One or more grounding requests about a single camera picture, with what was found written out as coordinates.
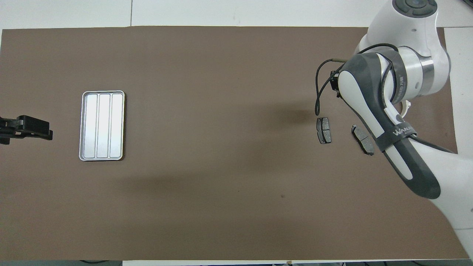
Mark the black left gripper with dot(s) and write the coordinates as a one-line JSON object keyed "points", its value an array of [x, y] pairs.
{"points": [[22, 127]]}

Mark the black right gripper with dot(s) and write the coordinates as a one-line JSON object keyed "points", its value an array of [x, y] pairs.
{"points": [[335, 83]]}

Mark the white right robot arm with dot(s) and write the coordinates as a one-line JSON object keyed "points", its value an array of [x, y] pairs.
{"points": [[417, 37]]}

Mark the silver metal tray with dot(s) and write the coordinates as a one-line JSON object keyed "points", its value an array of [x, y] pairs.
{"points": [[103, 125]]}

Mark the dark rectangular brake pad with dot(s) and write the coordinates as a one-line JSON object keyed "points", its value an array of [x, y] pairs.
{"points": [[325, 129]]}

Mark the dark elongated brake pad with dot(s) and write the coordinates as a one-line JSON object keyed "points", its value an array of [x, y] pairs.
{"points": [[360, 136]]}

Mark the brown table mat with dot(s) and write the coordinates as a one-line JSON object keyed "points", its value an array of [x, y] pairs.
{"points": [[221, 111]]}

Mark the white semicircular bracket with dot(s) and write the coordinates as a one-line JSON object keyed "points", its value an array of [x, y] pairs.
{"points": [[408, 107]]}

